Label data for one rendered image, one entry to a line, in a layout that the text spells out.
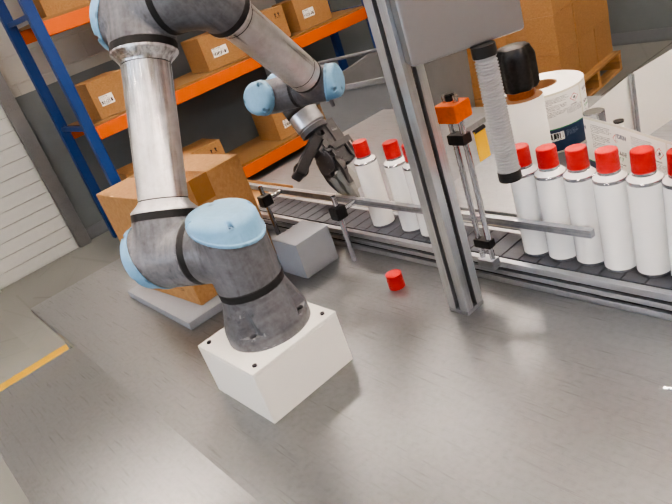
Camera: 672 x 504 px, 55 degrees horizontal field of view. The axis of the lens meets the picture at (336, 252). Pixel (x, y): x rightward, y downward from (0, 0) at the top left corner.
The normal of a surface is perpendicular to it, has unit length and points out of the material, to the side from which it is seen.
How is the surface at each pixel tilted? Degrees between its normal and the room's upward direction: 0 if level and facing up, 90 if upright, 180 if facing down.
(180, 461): 0
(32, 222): 90
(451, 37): 90
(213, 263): 90
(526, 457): 0
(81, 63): 90
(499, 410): 0
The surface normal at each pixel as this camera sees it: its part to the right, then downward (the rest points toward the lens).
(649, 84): 0.55, 0.21
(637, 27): -0.71, 0.50
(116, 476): -0.30, -0.86
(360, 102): -0.44, 0.57
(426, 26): 0.10, 0.41
